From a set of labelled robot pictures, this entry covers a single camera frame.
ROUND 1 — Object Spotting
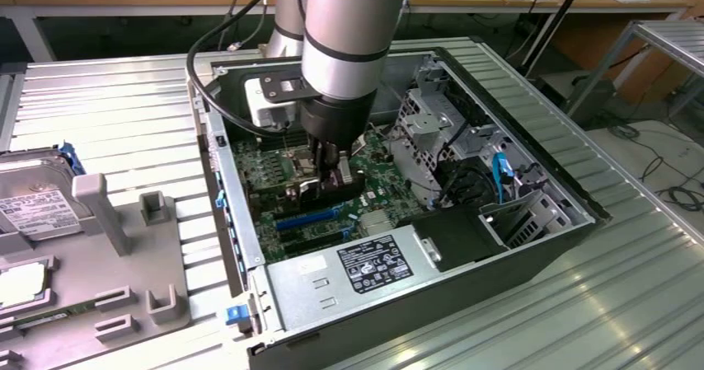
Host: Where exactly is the black stand pole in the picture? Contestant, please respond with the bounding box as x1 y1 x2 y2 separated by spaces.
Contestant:
519 0 594 77

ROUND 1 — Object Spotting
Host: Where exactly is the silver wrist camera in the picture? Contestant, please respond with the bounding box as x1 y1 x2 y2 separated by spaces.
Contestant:
243 76 308 129

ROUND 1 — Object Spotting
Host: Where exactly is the black plastic shroud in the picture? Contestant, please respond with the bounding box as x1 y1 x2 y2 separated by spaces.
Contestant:
395 207 510 272

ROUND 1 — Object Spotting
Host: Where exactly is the silver power supply unit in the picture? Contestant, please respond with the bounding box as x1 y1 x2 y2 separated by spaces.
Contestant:
263 223 444 334

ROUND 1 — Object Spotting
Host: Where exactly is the green Dell motherboard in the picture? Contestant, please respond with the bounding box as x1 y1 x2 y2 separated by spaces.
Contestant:
227 120 435 264

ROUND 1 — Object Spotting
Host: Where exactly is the blue case latch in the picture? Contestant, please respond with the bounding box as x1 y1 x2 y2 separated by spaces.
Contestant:
221 301 247 326

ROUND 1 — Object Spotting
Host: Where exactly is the silver perforated disk bay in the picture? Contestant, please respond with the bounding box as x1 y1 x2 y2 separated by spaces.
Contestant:
392 87 495 190

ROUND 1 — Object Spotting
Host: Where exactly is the black box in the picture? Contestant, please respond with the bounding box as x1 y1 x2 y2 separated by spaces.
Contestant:
535 71 617 114

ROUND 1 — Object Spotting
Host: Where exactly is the grey parts rack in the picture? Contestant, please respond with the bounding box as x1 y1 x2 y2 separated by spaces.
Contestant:
0 172 191 370

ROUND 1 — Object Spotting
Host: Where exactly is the hard disk with blue caddy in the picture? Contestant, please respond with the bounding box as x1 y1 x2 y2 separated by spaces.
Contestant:
0 141 89 243

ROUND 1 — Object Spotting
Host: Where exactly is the brown wooden cabinet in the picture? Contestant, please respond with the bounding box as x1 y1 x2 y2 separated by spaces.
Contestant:
549 13 686 99

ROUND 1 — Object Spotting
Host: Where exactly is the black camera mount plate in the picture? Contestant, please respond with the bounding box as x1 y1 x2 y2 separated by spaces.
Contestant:
256 69 323 105

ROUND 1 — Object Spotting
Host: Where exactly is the aluminium frame table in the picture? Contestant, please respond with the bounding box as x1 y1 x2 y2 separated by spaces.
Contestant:
563 17 704 118

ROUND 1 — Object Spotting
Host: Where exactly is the silver open disk bay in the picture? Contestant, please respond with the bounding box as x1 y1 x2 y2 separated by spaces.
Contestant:
476 188 598 250

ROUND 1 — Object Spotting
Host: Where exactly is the grey cable with plug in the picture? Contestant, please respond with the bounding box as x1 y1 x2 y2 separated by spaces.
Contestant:
224 0 276 53

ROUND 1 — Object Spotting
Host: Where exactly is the silver CPU chip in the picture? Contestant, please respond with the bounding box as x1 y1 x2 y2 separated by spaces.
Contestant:
0 262 50 309

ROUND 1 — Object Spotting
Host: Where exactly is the silver chipset heatsink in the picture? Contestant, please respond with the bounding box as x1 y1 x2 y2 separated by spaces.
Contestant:
359 211 396 233

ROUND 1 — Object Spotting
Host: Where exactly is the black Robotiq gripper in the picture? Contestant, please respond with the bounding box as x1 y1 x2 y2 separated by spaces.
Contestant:
299 88 379 190

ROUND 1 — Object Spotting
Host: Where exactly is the NVIDIA graphics card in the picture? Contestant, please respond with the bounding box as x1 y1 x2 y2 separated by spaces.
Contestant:
284 171 368 215

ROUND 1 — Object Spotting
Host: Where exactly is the green RAM stick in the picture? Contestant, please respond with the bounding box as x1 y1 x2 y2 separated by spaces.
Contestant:
9 302 97 330

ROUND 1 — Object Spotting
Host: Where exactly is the black open PC case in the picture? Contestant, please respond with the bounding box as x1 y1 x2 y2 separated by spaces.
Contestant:
184 46 613 370

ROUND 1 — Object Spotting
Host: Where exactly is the long black expansion slot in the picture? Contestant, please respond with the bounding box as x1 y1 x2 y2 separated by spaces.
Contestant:
283 236 346 258
279 226 346 247

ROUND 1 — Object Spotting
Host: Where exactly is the grey wire bundle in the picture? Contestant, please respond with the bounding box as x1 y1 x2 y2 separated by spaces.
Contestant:
510 162 551 194

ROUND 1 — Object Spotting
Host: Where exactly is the CPU socket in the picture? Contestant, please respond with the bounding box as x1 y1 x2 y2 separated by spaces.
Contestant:
283 145 317 181

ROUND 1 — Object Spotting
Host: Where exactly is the blue expansion slot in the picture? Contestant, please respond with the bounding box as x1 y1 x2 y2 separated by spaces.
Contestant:
276 209 338 230

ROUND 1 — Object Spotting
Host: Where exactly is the blue SATA wire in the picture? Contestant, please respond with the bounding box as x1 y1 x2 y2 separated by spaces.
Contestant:
491 151 515 206

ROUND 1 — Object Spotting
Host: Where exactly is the black wire bundle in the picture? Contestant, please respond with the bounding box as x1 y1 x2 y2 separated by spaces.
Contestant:
426 155 499 213

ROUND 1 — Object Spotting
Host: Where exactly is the coiled black cable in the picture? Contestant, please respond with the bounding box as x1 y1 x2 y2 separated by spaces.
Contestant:
666 185 704 213

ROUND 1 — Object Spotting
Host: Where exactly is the aluminium profile rail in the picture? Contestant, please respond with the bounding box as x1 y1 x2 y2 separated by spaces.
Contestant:
0 61 26 152

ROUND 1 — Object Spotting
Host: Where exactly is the thin black wire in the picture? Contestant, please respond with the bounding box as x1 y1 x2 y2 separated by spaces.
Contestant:
440 109 471 162

